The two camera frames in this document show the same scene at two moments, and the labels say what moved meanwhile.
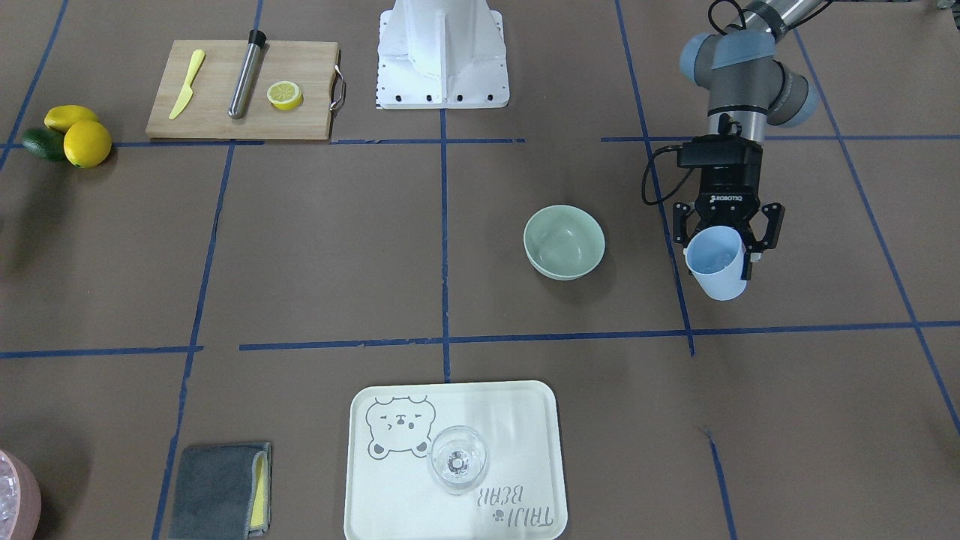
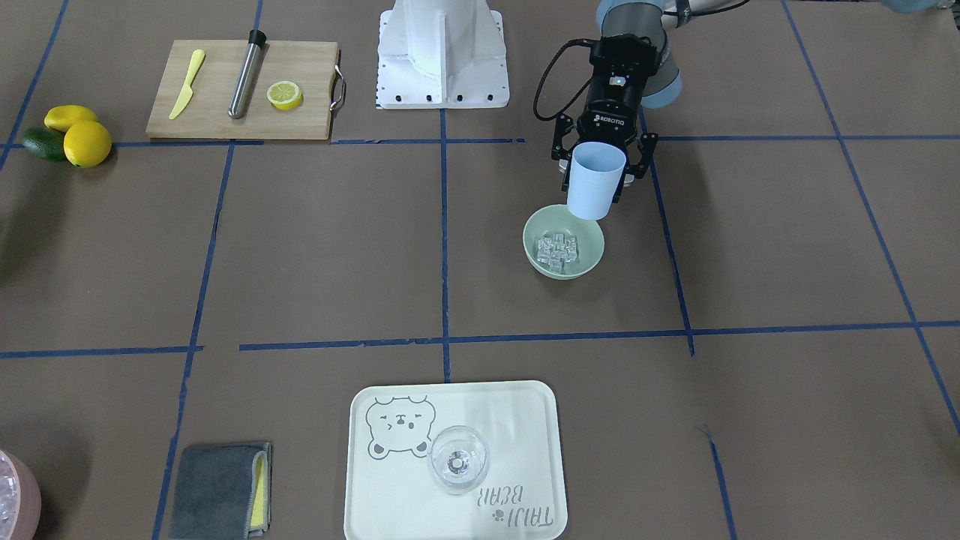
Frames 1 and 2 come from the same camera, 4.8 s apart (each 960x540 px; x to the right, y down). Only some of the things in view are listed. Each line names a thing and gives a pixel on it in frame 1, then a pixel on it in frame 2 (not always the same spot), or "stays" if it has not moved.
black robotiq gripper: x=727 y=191 -> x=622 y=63
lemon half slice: x=285 y=95 stays
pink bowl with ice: x=20 y=498 stays
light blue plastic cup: x=715 y=256 -> x=596 y=170
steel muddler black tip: x=239 y=98 stays
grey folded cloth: x=222 y=492 stays
